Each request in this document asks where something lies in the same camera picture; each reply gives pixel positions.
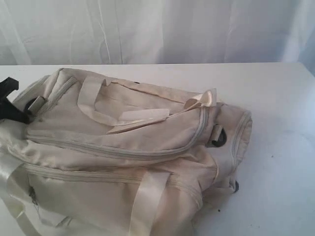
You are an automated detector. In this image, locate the cream fabric duffel bag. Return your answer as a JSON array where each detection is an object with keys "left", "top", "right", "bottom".
[{"left": 0, "top": 68, "right": 252, "bottom": 236}]

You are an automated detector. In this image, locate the white backdrop curtain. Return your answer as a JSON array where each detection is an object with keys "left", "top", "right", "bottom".
[{"left": 0, "top": 0, "right": 315, "bottom": 66}]

